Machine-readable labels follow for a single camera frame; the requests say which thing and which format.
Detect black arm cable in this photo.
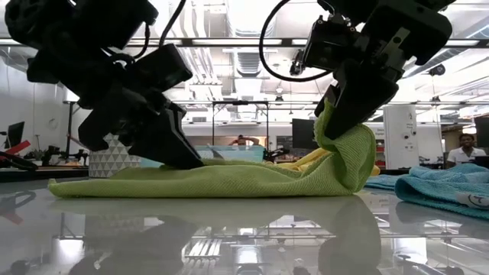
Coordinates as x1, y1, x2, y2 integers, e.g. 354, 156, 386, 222
102, 0, 188, 62
258, 0, 333, 83

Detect black monitor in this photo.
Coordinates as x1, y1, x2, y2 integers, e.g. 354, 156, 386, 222
292, 118, 319, 150
4, 121, 26, 149

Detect person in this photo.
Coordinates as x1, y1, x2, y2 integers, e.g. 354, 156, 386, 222
445, 133, 488, 169
228, 134, 261, 147

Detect teal microfiber towel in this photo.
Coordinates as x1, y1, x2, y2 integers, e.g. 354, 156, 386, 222
394, 176, 489, 221

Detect lime green microfiber towel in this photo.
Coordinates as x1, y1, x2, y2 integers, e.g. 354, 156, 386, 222
47, 99, 377, 199

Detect red bar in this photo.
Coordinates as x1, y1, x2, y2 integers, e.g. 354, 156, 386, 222
0, 140, 31, 157

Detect white pillar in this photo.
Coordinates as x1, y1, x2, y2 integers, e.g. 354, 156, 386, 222
383, 105, 419, 170

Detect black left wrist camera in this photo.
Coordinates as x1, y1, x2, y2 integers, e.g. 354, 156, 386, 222
125, 43, 194, 93

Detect succulent in triangle-pattern pot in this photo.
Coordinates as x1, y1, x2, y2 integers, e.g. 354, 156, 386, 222
88, 132, 141, 179

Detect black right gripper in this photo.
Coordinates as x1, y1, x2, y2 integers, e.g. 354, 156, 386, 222
313, 9, 454, 141

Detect teal plastic tray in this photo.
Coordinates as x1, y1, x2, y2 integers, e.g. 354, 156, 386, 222
140, 144, 265, 169

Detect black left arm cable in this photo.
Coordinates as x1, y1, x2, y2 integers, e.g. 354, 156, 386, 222
102, 0, 188, 62

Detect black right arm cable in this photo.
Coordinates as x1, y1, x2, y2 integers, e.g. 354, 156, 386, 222
258, 0, 333, 83

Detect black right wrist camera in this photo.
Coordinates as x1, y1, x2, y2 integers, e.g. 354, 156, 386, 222
289, 15, 362, 77

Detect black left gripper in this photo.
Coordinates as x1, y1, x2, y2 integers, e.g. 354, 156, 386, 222
76, 64, 205, 170

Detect yellow microfiber towel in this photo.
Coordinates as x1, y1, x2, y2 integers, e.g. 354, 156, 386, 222
274, 147, 381, 177

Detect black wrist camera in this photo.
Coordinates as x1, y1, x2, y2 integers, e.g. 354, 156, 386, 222
289, 15, 362, 77
125, 43, 194, 93

